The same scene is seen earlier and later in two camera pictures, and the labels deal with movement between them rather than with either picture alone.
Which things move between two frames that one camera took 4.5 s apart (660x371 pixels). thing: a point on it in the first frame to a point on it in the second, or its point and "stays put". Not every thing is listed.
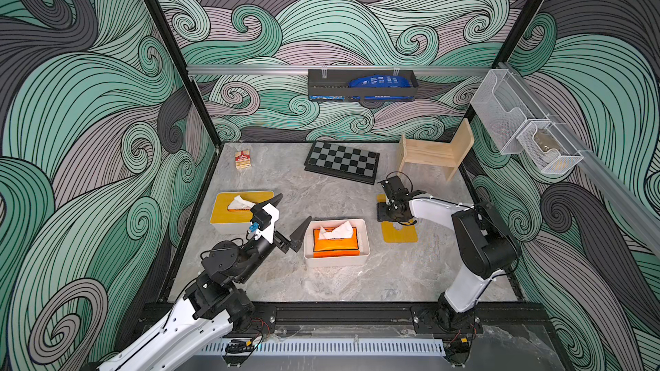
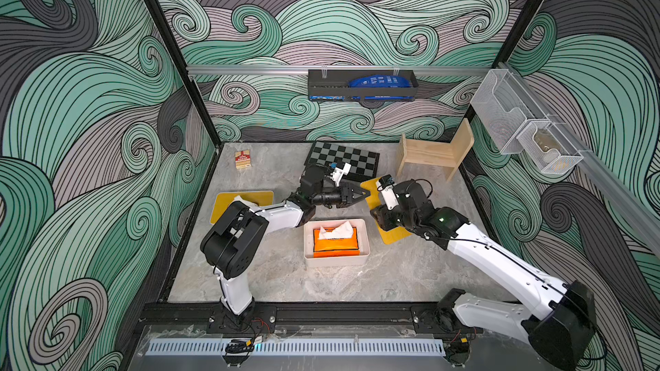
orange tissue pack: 339,241 stays put
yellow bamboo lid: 222,214 stays put
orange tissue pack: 240,204 stays put
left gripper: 281,244 to 344,197
